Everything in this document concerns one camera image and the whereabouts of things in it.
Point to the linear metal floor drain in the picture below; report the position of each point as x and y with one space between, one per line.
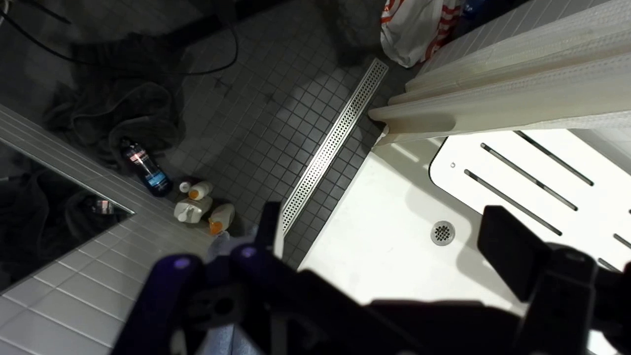
328 151

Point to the blue towel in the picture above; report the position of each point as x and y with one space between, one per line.
228 340

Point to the white red plastic bag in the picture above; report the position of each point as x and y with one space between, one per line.
415 31

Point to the white shower curtain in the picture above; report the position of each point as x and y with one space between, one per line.
547 64

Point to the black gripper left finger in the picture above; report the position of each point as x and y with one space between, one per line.
279 311

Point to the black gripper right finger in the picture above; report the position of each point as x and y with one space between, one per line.
567 291

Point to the white shower seat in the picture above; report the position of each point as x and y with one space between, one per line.
551 181

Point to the grey cloth pile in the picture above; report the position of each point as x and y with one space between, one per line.
129 90

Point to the white toiletry bottle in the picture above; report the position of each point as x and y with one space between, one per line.
192 212

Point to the orange-capped toiletry bottle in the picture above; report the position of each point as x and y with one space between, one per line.
222 220

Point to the dark plastic bottle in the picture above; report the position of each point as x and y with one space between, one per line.
147 169

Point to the white orange-capped bottle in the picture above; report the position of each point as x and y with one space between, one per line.
196 191

